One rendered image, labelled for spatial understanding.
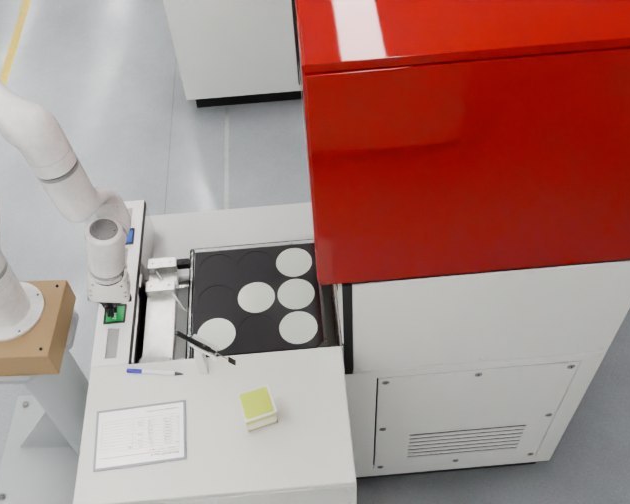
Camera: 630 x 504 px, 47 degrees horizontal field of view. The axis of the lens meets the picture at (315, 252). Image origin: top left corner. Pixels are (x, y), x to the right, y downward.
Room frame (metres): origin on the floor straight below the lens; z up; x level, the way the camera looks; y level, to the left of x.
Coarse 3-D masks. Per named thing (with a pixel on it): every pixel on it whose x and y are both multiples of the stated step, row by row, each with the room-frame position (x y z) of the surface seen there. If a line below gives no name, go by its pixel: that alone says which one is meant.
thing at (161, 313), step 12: (156, 276) 1.25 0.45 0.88; (168, 276) 1.24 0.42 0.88; (156, 300) 1.16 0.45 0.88; (168, 300) 1.16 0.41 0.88; (156, 312) 1.12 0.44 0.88; (168, 312) 1.12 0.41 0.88; (156, 324) 1.09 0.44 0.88; (168, 324) 1.08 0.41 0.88; (144, 336) 1.05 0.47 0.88; (156, 336) 1.05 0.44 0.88; (168, 336) 1.04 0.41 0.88; (144, 348) 1.01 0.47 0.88; (156, 348) 1.01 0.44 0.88; (168, 348) 1.01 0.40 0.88
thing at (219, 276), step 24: (216, 264) 1.26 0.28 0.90; (240, 264) 1.25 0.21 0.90; (264, 264) 1.25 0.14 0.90; (312, 264) 1.23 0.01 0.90; (216, 288) 1.18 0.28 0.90; (240, 288) 1.17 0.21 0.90; (216, 312) 1.10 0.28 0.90; (240, 312) 1.09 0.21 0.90; (264, 312) 1.09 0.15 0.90; (288, 312) 1.08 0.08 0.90; (312, 312) 1.07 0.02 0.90; (192, 336) 1.03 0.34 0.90; (240, 336) 1.02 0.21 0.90; (264, 336) 1.01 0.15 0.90
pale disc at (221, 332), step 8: (208, 320) 1.07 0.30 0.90; (216, 320) 1.07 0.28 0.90; (224, 320) 1.07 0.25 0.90; (200, 328) 1.05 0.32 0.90; (208, 328) 1.05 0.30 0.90; (216, 328) 1.05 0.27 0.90; (224, 328) 1.04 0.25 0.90; (232, 328) 1.04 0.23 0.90; (200, 336) 1.03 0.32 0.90; (208, 336) 1.02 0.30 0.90; (216, 336) 1.02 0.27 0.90; (224, 336) 1.02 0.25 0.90; (232, 336) 1.02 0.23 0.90; (216, 344) 1.00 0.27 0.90; (224, 344) 1.00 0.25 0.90
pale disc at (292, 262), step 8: (296, 248) 1.30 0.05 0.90; (280, 256) 1.27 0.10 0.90; (288, 256) 1.27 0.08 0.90; (296, 256) 1.27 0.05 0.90; (304, 256) 1.26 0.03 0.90; (280, 264) 1.24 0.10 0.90; (288, 264) 1.24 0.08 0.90; (296, 264) 1.24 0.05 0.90; (304, 264) 1.24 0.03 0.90; (288, 272) 1.21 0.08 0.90; (296, 272) 1.21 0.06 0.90; (304, 272) 1.21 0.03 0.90
